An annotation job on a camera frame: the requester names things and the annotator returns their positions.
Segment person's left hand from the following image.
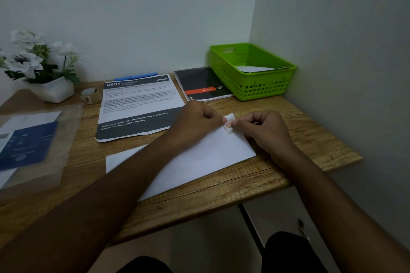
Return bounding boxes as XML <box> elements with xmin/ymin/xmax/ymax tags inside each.
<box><xmin>166</xmin><ymin>100</ymin><xmax>228</xmax><ymax>152</ymax></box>

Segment person's right hand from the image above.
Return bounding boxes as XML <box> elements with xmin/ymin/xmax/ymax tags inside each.
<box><xmin>230</xmin><ymin>110</ymin><xmax>297</xmax><ymax>161</ymax></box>

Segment white envelope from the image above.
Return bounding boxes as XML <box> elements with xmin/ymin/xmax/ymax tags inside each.
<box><xmin>105</xmin><ymin>113</ymin><xmax>257</xmax><ymax>202</ymax></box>
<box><xmin>235</xmin><ymin>65</ymin><xmax>294</xmax><ymax>73</ymax></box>

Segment green plastic basket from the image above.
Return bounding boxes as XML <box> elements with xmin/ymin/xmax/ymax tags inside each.
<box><xmin>208</xmin><ymin>43</ymin><xmax>296</xmax><ymax>102</ymax></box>

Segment stack of printed documents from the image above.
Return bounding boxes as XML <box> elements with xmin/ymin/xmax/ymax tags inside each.
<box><xmin>95</xmin><ymin>73</ymin><xmax>186</xmax><ymax>143</ymax></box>

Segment person's left forearm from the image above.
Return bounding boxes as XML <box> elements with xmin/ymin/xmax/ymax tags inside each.
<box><xmin>0</xmin><ymin>135</ymin><xmax>186</xmax><ymax>273</ymax></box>

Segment person's right forearm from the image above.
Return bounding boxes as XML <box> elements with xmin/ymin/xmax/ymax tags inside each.
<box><xmin>275</xmin><ymin>146</ymin><xmax>410</xmax><ymax>273</ymax></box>

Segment person's right leg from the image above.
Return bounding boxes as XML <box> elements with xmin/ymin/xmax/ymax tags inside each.
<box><xmin>261</xmin><ymin>231</ymin><xmax>329</xmax><ymax>273</ymax></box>

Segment person's leg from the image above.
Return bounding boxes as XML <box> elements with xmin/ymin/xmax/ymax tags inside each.
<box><xmin>117</xmin><ymin>256</ymin><xmax>173</xmax><ymax>273</ymax></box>
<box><xmin>261</xmin><ymin>231</ymin><xmax>329</xmax><ymax>273</ymax></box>

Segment person's left leg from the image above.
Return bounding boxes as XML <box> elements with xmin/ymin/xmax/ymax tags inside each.
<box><xmin>117</xmin><ymin>256</ymin><xmax>173</xmax><ymax>273</ymax></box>

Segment black notebook with red label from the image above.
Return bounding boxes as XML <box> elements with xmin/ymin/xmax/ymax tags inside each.
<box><xmin>173</xmin><ymin>67</ymin><xmax>234</xmax><ymax>103</ymax></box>

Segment blue pen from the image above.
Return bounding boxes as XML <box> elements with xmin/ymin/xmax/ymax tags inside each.
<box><xmin>113</xmin><ymin>72</ymin><xmax>159</xmax><ymax>82</ymax></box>

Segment black table leg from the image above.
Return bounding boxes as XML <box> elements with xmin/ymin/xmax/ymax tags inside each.
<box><xmin>237</xmin><ymin>204</ymin><xmax>265</xmax><ymax>254</ymax></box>

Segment clear plastic sheet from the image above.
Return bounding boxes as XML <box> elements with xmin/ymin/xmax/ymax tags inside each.
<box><xmin>0</xmin><ymin>103</ymin><xmax>85</xmax><ymax>200</ymax></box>

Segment white potted artificial flowers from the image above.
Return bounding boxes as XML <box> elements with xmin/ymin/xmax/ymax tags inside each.
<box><xmin>0</xmin><ymin>29</ymin><xmax>82</xmax><ymax>104</ymax></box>

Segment plain white paper sheet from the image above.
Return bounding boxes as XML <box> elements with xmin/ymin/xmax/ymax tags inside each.
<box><xmin>0</xmin><ymin>111</ymin><xmax>62</xmax><ymax>136</ymax></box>

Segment blue and white leaflet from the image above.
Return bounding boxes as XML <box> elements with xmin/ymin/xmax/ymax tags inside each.
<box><xmin>0</xmin><ymin>121</ymin><xmax>59</xmax><ymax>173</ymax></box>

